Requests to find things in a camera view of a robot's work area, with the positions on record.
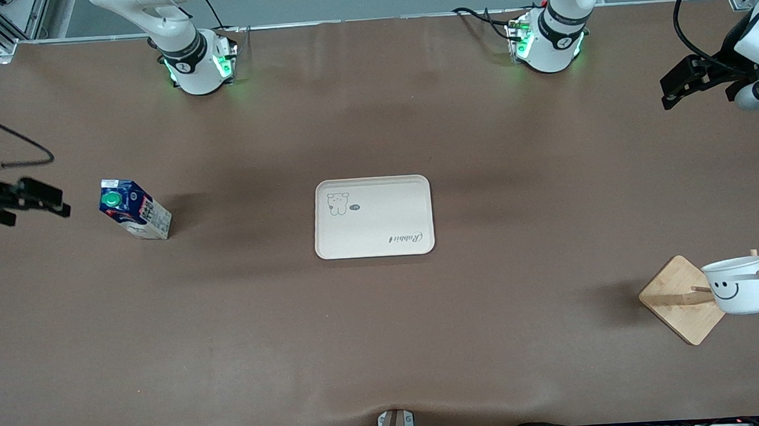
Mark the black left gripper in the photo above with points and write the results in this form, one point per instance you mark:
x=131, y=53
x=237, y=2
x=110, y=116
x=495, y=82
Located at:
x=727, y=65

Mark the blue white milk carton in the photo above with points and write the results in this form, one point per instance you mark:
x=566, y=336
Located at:
x=139, y=216

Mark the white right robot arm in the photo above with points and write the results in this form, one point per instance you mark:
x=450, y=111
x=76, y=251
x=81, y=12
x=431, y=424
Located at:
x=183, y=54

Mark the wooden cup rack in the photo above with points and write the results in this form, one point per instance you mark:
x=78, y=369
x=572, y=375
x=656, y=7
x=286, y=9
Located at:
x=676, y=301

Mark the beige rabbit print tray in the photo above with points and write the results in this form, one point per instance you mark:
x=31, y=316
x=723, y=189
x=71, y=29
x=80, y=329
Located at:
x=380, y=219

